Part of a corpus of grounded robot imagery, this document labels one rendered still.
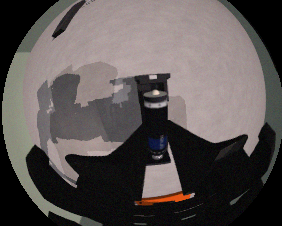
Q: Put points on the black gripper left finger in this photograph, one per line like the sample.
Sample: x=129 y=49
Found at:
x=125 y=166

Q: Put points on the black cylindrical battery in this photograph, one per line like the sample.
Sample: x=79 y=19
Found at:
x=156 y=109

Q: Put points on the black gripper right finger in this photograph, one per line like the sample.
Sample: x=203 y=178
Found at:
x=195 y=157

